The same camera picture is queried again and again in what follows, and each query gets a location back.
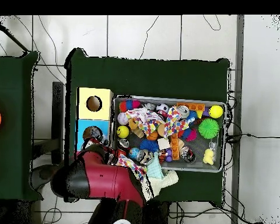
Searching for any black and white soccer ball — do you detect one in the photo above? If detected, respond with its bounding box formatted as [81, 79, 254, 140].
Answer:
[156, 103, 170, 116]

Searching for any shallow clear bin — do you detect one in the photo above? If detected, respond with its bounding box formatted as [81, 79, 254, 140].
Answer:
[108, 94, 227, 173]

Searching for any crushed red black can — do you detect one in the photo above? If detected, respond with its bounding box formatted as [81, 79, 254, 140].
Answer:
[179, 146, 197, 164]

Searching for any small polka dot cloth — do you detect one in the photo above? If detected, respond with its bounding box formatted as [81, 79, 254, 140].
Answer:
[164, 108, 190, 138]

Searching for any yellow smiley ball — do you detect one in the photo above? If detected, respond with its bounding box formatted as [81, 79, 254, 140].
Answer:
[116, 125, 131, 139]

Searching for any rainbow spiky toy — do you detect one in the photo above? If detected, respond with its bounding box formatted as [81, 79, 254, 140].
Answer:
[120, 100, 142, 113]

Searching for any yellow rubber duck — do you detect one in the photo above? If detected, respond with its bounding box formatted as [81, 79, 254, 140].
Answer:
[202, 148, 215, 166]

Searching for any large green spiky ball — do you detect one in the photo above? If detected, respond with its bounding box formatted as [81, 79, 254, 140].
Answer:
[198, 118, 221, 140]

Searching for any black flat panel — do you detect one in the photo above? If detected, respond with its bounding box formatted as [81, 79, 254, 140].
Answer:
[51, 81, 65, 164]

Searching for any silver and blue can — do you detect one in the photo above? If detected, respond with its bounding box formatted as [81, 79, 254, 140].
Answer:
[128, 148, 154, 165]

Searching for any wooden box with three holes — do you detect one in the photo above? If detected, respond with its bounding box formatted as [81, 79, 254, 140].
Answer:
[76, 87, 115, 152]

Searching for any cream muslin cloth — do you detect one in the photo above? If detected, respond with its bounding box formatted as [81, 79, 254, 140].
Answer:
[149, 169, 180, 202]

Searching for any crushed silver can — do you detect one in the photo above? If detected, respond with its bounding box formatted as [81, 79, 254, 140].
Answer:
[176, 106, 191, 120]

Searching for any black floor cable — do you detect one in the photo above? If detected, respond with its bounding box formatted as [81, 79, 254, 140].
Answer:
[225, 132, 280, 144]

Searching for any white baseball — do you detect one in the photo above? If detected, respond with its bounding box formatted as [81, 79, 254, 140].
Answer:
[117, 112, 130, 126]

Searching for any green covered side table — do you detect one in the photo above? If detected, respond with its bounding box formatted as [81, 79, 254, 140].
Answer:
[0, 51, 40, 201]

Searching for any mint green cloth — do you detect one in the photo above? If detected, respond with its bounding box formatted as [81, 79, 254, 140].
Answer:
[146, 156, 164, 180]

